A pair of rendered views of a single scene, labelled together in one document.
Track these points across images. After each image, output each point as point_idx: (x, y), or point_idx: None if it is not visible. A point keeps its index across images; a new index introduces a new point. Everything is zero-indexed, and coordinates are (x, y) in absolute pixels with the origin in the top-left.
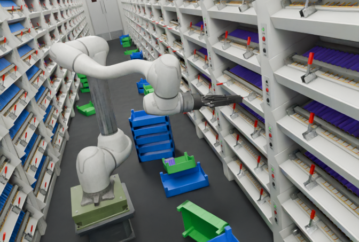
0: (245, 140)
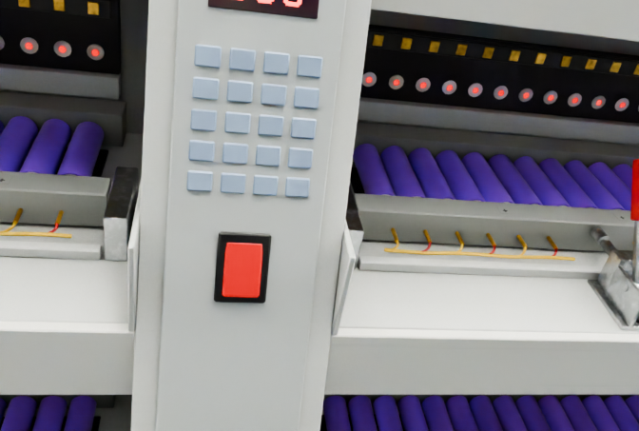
0: None
